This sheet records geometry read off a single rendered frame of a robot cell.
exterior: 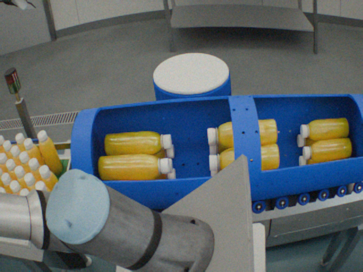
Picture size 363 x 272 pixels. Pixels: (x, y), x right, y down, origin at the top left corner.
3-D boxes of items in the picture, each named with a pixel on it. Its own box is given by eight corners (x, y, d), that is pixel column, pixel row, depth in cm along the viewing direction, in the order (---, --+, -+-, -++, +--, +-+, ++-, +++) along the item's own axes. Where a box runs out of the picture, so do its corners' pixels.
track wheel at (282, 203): (290, 194, 103) (288, 193, 105) (275, 196, 103) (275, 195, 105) (288, 208, 103) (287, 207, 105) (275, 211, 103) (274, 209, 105)
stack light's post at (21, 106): (91, 245, 209) (20, 102, 135) (85, 244, 209) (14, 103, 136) (91, 240, 212) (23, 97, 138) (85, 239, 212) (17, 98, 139)
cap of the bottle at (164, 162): (162, 177, 101) (169, 177, 101) (160, 166, 98) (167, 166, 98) (163, 165, 104) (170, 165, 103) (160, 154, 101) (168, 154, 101)
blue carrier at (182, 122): (367, 197, 96) (387, 124, 81) (91, 226, 103) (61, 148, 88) (346, 147, 120) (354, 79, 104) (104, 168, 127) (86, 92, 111)
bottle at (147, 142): (102, 133, 108) (162, 128, 106) (109, 134, 114) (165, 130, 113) (104, 157, 107) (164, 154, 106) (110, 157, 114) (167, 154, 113)
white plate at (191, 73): (138, 84, 141) (139, 86, 142) (209, 100, 130) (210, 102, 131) (176, 48, 158) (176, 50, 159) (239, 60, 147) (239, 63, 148)
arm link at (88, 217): (143, 270, 47) (57, 231, 41) (103, 266, 57) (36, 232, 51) (163, 199, 53) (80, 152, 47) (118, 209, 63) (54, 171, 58)
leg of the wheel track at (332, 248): (328, 264, 175) (362, 204, 133) (320, 267, 176) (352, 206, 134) (327, 257, 180) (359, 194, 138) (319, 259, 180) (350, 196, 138)
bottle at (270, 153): (276, 170, 101) (216, 177, 102) (275, 145, 102) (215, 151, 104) (280, 166, 94) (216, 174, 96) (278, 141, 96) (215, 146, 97)
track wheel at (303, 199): (311, 190, 102) (309, 189, 104) (298, 193, 102) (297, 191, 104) (309, 204, 102) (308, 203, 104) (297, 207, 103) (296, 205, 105)
